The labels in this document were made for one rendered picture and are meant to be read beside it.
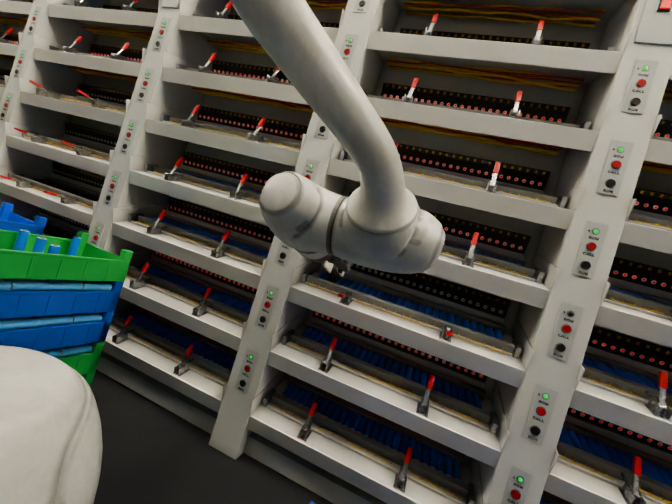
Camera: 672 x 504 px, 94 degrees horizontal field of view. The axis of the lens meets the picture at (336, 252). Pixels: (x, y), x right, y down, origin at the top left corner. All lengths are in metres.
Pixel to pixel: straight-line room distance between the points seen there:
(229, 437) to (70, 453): 0.80
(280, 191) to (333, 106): 0.16
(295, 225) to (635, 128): 0.78
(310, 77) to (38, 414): 0.34
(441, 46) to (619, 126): 0.46
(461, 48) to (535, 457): 0.99
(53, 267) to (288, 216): 0.56
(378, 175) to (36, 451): 0.37
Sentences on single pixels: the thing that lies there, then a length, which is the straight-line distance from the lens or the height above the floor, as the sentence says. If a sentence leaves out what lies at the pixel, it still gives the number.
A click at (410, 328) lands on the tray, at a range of 0.83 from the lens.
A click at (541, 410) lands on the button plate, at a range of 0.88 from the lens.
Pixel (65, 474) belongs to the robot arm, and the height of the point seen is 0.44.
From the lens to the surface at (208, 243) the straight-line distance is 1.13.
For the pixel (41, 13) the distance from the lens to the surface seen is 2.03.
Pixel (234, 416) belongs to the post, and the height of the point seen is 0.11.
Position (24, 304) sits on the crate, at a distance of 0.89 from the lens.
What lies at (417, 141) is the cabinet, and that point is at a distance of 1.11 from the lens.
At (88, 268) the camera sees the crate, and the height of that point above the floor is 0.43.
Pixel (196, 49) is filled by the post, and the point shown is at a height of 1.21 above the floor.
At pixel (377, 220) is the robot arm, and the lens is 0.43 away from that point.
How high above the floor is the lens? 0.63
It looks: 1 degrees up
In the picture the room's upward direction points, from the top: 17 degrees clockwise
